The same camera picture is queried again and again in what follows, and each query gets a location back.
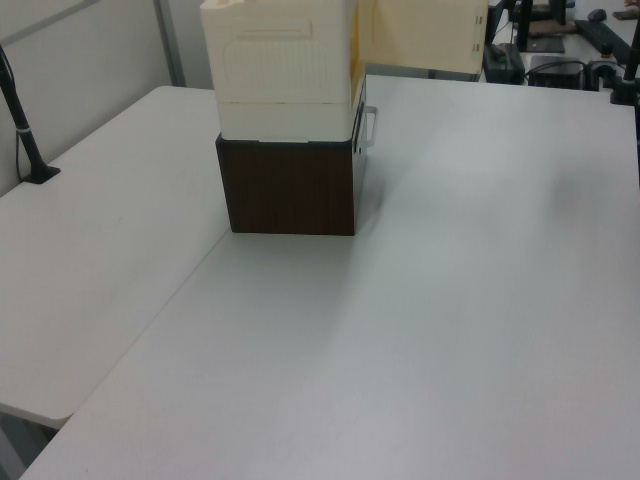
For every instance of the cream cabinet door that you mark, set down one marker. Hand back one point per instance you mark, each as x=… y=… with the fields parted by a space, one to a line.
x=425 y=35

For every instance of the cream plastic cabinet body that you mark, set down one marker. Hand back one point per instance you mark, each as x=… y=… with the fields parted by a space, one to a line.
x=280 y=70

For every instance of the dark brown wooden box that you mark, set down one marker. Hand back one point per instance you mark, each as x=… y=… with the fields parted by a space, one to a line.
x=287 y=187

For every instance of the black computer box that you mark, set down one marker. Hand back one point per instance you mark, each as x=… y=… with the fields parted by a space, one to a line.
x=504 y=62

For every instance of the black electronics box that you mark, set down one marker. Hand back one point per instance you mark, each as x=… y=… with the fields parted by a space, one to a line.
x=556 y=71

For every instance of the black monitor stand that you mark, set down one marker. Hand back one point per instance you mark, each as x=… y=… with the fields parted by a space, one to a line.
x=537 y=30

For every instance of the black keyboard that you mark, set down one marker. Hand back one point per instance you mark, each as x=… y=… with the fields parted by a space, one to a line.
x=602 y=35

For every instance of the dark computer mouse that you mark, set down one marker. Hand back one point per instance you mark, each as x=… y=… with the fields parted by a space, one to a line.
x=598 y=14

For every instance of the grey metal partition post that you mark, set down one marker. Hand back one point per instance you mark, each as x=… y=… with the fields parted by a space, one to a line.
x=170 y=42

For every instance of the black camera stand pole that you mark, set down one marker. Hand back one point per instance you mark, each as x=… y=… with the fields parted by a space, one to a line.
x=27 y=135

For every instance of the black camera stand clamp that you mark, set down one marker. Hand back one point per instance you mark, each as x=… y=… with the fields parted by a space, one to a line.
x=625 y=85

